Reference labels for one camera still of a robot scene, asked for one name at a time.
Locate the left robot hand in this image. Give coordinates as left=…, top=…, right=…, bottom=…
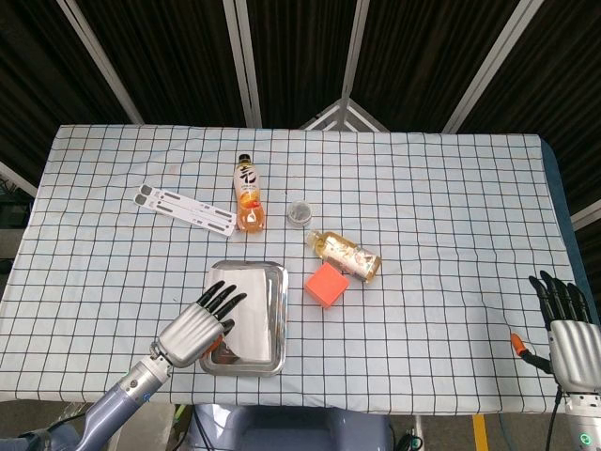
left=148, top=281, right=248, bottom=368

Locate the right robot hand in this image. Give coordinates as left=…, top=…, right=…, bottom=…
left=509, top=270, right=601, bottom=394

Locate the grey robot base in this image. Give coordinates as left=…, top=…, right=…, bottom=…
left=190, top=403, right=393, bottom=451

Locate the stainless steel tray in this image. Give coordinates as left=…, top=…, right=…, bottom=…
left=198, top=260, right=289, bottom=376

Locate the orange cube box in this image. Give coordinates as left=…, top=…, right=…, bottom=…
left=304, top=261, right=350, bottom=310

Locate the orange juice bottle black cap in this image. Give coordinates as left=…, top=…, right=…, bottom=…
left=232, top=153, right=267, bottom=234

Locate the small clear cup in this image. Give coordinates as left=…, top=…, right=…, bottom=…
left=286, top=200, right=314, bottom=228

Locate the yellow tea bottle floral label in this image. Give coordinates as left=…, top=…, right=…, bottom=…
left=304, top=229, right=382, bottom=285

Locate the blue checkered tablecloth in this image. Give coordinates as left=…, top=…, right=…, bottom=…
left=0, top=123, right=590, bottom=416

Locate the white metal frame structure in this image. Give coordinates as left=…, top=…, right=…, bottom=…
left=299, top=97, right=389, bottom=132

